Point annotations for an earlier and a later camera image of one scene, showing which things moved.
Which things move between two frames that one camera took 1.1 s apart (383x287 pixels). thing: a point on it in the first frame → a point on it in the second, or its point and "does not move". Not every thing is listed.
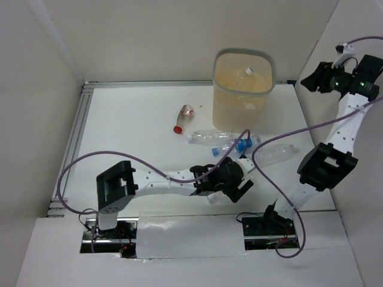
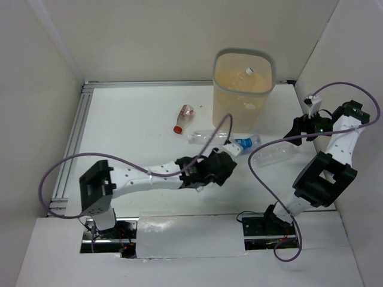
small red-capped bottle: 185,113 does not move
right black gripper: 319,77 → 302,124
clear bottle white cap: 243,80 does not move
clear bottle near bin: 211,138 does not move
